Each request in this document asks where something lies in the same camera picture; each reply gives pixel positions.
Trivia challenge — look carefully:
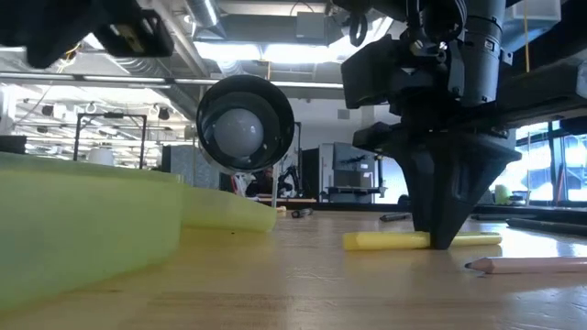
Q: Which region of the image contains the rectangular metal ceiling duct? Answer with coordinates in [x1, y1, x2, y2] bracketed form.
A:
[504, 0, 563, 51]

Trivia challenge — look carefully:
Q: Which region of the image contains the yellow-green plastic supply box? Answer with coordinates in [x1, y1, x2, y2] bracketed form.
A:
[0, 150, 184, 314]

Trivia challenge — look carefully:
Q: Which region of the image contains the yellow-green plastic box lid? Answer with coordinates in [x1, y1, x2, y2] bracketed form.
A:
[181, 185, 278, 233]

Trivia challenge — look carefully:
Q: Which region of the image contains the grey ceiling box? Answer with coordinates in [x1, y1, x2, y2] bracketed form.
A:
[295, 11, 329, 40]

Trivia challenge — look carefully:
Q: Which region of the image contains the large spiral ventilation duct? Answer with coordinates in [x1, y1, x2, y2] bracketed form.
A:
[105, 45, 198, 120]

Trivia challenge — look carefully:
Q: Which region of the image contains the black stand with shelf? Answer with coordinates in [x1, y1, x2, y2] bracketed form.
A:
[326, 153, 389, 196]

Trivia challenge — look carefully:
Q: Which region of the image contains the yellow highlighter marker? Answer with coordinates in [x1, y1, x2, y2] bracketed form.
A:
[342, 230, 504, 252]

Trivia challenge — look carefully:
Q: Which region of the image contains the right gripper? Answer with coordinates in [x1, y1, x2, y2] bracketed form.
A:
[341, 36, 523, 251]

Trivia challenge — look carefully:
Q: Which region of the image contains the white lampshade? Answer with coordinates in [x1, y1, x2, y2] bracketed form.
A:
[86, 147, 115, 167]

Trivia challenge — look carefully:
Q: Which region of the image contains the grey partition panel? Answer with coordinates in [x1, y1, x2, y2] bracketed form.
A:
[161, 145, 216, 189]

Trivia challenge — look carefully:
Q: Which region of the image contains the black monitor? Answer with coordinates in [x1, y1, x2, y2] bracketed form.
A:
[301, 147, 321, 201]

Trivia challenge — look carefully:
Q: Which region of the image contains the black metal frame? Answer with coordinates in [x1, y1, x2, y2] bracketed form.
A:
[74, 112, 148, 161]

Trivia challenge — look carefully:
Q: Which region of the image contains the small spiral ventilation duct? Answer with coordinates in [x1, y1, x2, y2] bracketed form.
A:
[183, 0, 221, 28]

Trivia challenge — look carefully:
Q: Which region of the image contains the long black ruler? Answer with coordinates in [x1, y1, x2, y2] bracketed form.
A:
[505, 216, 587, 237]

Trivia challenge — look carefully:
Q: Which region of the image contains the long ceiling light bar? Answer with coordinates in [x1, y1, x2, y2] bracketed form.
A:
[0, 71, 345, 91]

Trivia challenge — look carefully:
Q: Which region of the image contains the person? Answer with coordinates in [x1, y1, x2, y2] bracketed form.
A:
[245, 167, 276, 198]

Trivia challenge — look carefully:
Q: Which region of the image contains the grey metal cabinet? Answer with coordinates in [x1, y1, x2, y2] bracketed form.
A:
[319, 141, 377, 204]

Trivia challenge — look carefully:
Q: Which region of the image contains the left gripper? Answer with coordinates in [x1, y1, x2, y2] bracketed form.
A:
[0, 0, 175, 70]

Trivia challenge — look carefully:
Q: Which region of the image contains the black box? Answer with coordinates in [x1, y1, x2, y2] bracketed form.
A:
[0, 135, 28, 155]

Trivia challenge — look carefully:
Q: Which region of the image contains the black lamp with white bulb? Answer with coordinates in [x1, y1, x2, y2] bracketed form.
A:
[195, 73, 296, 203]

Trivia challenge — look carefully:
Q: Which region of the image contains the pink wooden pencil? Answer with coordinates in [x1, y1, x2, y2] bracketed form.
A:
[463, 256, 587, 276]

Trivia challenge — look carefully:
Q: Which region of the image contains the yellow-green bottle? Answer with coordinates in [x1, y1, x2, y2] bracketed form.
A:
[493, 183, 511, 206]

